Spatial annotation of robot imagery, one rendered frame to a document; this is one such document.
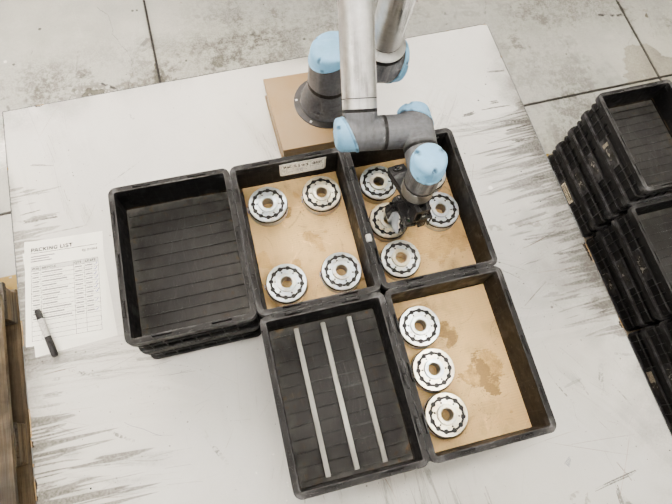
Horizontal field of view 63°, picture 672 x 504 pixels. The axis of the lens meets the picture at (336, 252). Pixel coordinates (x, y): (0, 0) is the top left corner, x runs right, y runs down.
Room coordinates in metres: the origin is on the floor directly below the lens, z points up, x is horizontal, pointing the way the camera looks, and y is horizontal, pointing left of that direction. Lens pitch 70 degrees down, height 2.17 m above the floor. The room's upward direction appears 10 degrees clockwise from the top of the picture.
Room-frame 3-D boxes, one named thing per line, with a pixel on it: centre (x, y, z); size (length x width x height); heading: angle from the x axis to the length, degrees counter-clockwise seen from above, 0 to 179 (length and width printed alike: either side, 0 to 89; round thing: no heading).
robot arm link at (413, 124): (0.69, -0.11, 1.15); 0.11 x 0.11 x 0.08; 17
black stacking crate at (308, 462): (0.14, -0.07, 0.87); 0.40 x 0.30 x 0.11; 23
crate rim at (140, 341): (0.39, 0.37, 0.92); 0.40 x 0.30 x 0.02; 23
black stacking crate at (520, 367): (0.26, -0.34, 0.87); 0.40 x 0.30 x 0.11; 23
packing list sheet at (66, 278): (0.30, 0.70, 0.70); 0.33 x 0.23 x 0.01; 25
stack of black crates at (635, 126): (1.23, -1.04, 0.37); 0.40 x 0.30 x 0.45; 25
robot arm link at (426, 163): (0.60, -0.16, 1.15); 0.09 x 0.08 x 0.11; 17
